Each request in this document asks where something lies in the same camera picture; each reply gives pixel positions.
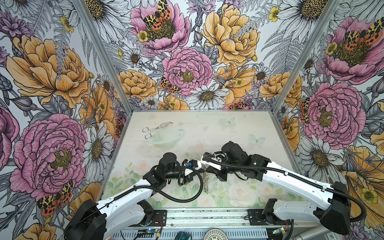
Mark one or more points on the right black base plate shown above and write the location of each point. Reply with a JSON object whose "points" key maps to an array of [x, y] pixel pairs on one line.
{"points": [[256, 217]]}

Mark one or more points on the silver metal scissors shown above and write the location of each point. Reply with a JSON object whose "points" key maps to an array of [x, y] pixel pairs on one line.
{"points": [[150, 131]]}

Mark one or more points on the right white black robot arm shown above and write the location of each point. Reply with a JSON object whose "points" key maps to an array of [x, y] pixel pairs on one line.
{"points": [[324, 203]]}

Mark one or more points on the aluminium front rail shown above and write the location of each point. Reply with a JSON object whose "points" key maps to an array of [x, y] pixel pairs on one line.
{"points": [[198, 221]]}

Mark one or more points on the grey metal tube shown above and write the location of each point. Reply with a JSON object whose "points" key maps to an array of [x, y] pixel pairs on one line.
{"points": [[317, 233]]}

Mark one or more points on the white patterned round object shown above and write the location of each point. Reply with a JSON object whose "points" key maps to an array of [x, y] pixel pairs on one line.
{"points": [[215, 234]]}

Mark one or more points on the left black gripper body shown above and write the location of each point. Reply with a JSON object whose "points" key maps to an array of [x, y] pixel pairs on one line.
{"points": [[187, 178]]}

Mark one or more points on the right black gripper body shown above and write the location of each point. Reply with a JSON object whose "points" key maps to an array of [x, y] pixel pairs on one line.
{"points": [[225, 169]]}

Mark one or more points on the dark teal device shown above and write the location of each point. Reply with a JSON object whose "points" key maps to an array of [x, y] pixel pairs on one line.
{"points": [[183, 236]]}

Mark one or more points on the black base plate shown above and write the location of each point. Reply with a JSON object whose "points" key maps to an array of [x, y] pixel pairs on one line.
{"points": [[256, 217], [155, 218]]}

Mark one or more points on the clear glass bowl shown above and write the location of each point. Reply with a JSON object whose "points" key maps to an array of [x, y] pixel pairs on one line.
{"points": [[166, 139]]}

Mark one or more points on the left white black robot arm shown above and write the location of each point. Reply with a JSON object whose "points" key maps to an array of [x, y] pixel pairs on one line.
{"points": [[100, 220]]}

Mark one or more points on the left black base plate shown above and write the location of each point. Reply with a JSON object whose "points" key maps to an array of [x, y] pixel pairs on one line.
{"points": [[155, 218]]}

